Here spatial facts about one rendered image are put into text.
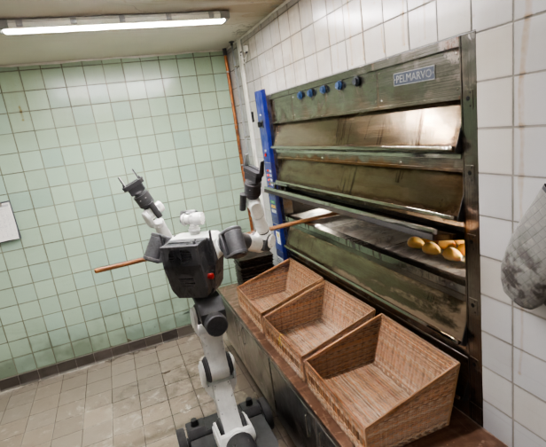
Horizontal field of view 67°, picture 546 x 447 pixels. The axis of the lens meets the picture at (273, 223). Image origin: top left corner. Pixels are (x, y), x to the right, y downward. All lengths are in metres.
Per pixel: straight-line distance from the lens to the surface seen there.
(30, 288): 4.11
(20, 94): 3.94
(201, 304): 2.18
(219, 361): 2.43
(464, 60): 1.66
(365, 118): 2.17
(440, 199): 1.79
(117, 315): 4.16
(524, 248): 1.48
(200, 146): 3.96
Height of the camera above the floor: 1.90
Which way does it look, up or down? 14 degrees down
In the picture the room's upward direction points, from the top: 8 degrees counter-clockwise
